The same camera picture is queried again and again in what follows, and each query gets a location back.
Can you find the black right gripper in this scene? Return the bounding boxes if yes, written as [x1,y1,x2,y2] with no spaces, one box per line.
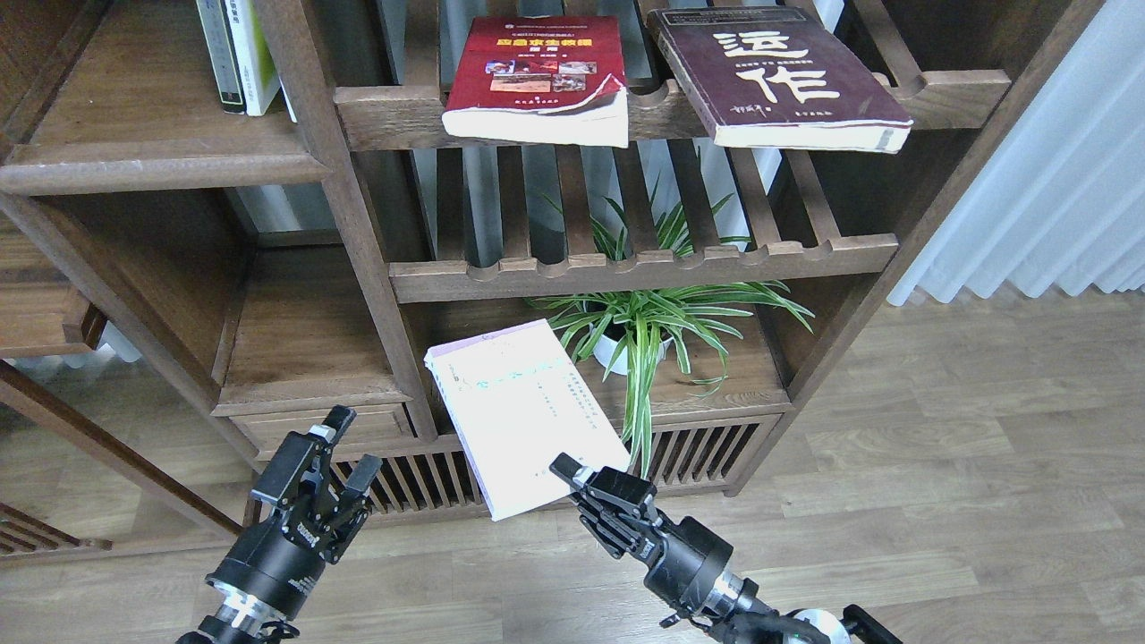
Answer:
[548,453,736,618]

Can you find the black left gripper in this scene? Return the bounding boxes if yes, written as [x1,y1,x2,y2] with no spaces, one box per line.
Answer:
[206,406,382,623]

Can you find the pale lavender paperback book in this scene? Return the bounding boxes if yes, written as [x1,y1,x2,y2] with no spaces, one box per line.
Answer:
[424,319,630,521]

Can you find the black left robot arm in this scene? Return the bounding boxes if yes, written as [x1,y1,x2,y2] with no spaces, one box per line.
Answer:
[179,406,381,643]

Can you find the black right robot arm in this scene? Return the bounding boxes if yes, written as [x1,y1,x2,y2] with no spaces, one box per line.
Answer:
[548,453,899,643]

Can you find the white plant pot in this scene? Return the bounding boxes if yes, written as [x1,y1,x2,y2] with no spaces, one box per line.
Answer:
[592,325,674,379]

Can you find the spider plant green leaves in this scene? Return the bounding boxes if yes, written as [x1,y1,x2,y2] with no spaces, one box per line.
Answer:
[528,174,815,479]

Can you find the dark wooden bookshelf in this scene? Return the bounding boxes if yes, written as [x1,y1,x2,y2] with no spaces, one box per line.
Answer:
[3,1,1101,523]

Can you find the white green upright book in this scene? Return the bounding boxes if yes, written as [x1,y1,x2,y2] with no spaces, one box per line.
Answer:
[224,1,282,115]

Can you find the red paperback book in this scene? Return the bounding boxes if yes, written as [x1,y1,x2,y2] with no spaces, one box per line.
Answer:
[442,15,630,148]

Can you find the maroon book white characters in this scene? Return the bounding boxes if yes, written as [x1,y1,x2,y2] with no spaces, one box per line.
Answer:
[647,5,913,154]

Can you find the white sheer curtain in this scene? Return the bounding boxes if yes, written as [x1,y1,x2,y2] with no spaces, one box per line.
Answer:
[887,1,1144,306]

